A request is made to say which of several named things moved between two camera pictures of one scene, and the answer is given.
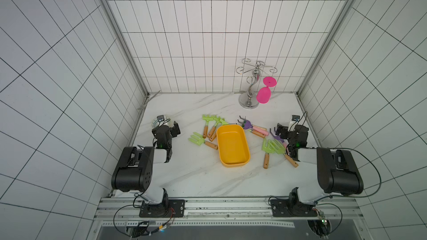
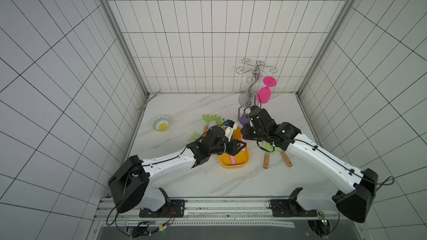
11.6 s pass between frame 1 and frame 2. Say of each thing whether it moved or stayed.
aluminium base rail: stayed
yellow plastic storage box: stayed
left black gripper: moved
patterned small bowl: stayed
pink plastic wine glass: stayed
